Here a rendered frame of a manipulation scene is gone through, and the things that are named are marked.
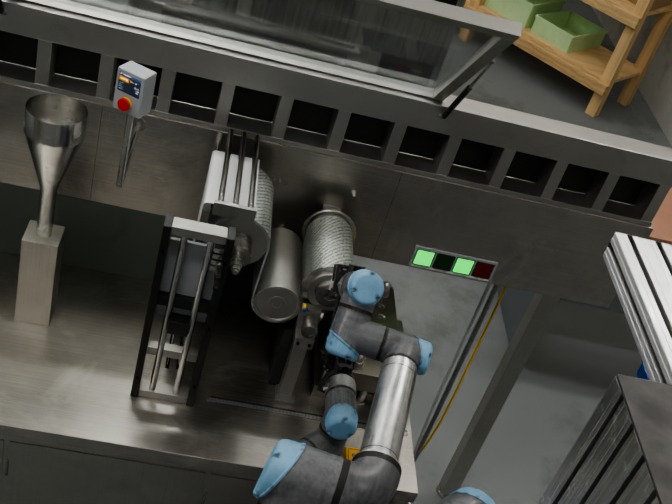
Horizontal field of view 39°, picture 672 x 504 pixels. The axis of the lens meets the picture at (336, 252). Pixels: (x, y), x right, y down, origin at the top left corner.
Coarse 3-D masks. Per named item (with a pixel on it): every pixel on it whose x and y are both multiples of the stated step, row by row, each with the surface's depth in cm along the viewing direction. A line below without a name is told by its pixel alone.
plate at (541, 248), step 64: (0, 128) 242; (192, 128) 243; (64, 192) 254; (128, 192) 255; (192, 192) 255; (320, 192) 256; (384, 192) 256; (448, 192) 256; (384, 256) 269; (512, 256) 270; (576, 256) 270
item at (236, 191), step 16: (240, 144) 239; (256, 144) 241; (224, 160) 231; (240, 160) 232; (256, 160) 234; (224, 176) 225; (240, 176) 226; (256, 176) 229; (224, 192) 220; (240, 192) 224; (256, 192) 226; (224, 208) 216; (240, 208) 216
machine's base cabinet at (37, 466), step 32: (0, 448) 227; (32, 448) 228; (64, 448) 228; (0, 480) 234; (32, 480) 235; (64, 480) 235; (96, 480) 235; (128, 480) 235; (160, 480) 235; (192, 480) 236; (224, 480) 236; (256, 480) 236
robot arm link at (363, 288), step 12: (348, 276) 202; (360, 276) 195; (372, 276) 196; (348, 288) 197; (360, 288) 195; (372, 288) 196; (348, 300) 197; (360, 300) 195; (372, 300) 195; (372, 312) 199
